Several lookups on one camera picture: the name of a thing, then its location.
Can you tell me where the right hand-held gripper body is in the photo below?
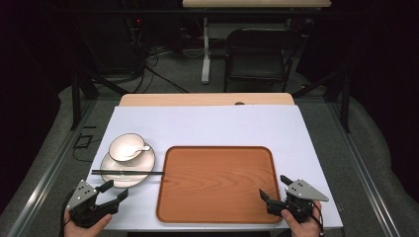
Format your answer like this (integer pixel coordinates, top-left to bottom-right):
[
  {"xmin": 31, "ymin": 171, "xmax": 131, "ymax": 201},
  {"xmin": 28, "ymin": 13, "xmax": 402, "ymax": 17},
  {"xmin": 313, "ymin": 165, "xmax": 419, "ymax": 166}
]
[{"xmin": 280, "ymin": 178, "xmax": 330, "ymax": 224}]

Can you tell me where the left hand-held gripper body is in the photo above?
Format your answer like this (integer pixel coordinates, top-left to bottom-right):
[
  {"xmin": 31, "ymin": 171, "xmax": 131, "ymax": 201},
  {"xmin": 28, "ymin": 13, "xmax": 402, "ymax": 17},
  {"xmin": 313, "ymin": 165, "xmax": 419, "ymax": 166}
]
[{"xmin": 66, "ymin": 179, "xmax": 114, "ymax": 229}]

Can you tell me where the black chopstick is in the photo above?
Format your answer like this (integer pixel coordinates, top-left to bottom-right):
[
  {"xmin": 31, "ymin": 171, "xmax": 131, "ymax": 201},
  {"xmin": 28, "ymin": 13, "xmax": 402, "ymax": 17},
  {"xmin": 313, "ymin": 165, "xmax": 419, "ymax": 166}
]
[
  {"xmin": 91, "ymin": 169, "xmax": 165, "ymax": 175},
  {"xmin": 91, "ymin": 171, "xmax": 164, "ymax": 177}
]

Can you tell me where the white plate with dark rim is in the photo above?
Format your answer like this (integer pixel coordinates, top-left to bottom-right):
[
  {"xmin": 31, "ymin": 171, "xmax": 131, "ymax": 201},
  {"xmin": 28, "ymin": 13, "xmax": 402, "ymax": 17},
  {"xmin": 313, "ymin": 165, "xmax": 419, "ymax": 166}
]
[{"xmin": 100, "ymin": 143, "xmax": 156, "ymax": 189}]

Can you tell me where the white bowl with dark rim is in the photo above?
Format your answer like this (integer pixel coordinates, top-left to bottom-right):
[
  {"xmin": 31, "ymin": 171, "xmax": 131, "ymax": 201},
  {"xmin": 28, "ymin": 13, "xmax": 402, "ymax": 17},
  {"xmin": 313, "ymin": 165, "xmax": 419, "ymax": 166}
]
[{"xmin": 108, "ymin": 132, "xmax": 146, "ymax": 163}]

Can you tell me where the white ceramic spoon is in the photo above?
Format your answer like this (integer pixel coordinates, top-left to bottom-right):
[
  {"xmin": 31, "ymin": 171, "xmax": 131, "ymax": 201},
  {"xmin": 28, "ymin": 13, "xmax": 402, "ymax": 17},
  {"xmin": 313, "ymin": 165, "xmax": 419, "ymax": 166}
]
[{"xmin": 122, "ymin": 144, "xmax": 152, "ymax": 159}]

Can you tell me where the brown wooden tray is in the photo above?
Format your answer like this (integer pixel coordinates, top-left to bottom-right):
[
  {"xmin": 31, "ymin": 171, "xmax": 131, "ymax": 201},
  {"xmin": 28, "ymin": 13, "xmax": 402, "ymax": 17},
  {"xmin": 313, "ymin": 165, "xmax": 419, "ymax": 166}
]
[{"xmin": 155, "ymin": 145, "xmax": 284, "ymax": 225}]

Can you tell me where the person's right hand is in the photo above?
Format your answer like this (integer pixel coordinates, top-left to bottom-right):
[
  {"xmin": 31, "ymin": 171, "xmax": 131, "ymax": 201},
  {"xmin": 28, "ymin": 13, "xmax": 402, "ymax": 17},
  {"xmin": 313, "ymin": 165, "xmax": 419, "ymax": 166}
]
[{"xmin": 280, "ymin": 208, "xmax": 323, "ymax": 237}]

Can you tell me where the person's left hand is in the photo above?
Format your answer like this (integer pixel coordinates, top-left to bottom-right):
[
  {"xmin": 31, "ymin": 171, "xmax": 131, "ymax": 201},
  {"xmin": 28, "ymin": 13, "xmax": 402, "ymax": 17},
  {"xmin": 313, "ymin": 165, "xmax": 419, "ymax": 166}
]
[{"xmin": 63, "ymin": 208, "xmax": 114, "ymax": 237}]

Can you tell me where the white table cover sheet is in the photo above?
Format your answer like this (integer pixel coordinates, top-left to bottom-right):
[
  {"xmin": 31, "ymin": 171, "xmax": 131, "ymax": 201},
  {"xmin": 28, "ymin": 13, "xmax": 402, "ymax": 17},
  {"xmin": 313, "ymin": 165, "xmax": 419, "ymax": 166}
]
[{"xmin": 85, "ymin": 105, "xmax": 344, "ymax": 231}]

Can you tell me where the black metal stand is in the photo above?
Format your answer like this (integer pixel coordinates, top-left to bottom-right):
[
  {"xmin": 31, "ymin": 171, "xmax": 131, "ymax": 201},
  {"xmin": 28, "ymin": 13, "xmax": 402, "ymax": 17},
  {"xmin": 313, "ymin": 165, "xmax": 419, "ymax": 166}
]
[
  {"xmin": 69, "ymin": 63, "xmax": 130, "ymax": 131},
  {"xmin": 292, "ymin": 63, "xmax": 352, "ymax": 134}
]

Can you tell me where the light wooden table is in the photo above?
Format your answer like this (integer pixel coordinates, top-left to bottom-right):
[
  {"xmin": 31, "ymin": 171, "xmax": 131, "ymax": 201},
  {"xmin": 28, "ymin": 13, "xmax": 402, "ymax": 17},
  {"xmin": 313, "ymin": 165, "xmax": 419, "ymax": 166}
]
[{"xmin": 118, "ymin": 92, "xmax": 295, "ymax": 107}]

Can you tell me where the black folding chair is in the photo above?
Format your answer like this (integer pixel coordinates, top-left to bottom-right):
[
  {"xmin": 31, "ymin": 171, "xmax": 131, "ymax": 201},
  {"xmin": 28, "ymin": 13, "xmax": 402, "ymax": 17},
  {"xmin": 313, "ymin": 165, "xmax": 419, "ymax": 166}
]
[{"xmin": 223, "ymin": 27, "xmax": 301, "ymax": 94}]

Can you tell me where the dark equipment cabinet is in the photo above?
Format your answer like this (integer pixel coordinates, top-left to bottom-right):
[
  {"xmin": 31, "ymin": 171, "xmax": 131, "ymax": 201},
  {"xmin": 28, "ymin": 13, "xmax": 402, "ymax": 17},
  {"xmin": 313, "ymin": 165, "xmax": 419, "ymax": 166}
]
[{"xmin": 77, "ymin": 9, "xmax": 147, "ymax": 76}]

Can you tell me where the white desk leg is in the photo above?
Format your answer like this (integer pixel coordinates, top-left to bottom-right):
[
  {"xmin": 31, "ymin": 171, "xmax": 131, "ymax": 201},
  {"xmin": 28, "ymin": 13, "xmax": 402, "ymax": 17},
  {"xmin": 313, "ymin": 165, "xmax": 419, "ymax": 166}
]
[{"xmin": 201, "ymin": 17, "xmax": 212, "ymax": 85}]

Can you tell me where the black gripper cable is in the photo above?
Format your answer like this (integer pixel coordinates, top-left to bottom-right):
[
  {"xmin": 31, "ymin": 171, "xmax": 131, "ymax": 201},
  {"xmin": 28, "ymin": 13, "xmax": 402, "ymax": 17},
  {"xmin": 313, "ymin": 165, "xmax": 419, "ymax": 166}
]
[
  {"xmin": 59, "ymin": 189, "xmax": 76, "ymax": 237},
  {"xmin": 309, "ymin": 200, "xmax": 326, "ymax": 237}
]

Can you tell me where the aluminium floor rail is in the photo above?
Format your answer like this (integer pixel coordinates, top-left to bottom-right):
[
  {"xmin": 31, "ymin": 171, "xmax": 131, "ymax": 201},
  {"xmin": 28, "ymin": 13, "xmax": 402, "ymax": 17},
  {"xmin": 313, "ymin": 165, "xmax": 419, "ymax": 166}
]
[
  {"xmin": 326, "ymin": 101, "xmax": 402, "ymax": 237},
  {"xmin": 5, "ymin": 99, "xmax": 97, "ymax": 237}
]

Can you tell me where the black floor socket frame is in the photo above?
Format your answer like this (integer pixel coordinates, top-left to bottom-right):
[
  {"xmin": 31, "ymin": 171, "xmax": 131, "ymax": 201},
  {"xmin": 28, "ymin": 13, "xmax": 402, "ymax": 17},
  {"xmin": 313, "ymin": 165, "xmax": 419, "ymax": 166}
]
[{"xmin": 72, "ymin": 132, "xmax": 93, "ymax": 150}]

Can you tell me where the black floor cable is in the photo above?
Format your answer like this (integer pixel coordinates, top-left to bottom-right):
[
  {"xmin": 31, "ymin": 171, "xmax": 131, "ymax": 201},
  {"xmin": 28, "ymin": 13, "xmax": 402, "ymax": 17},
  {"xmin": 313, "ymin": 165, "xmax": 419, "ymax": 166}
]
[{"xmin": 131, "ymin": 48, "xmax": 191, "ymax": 95}]

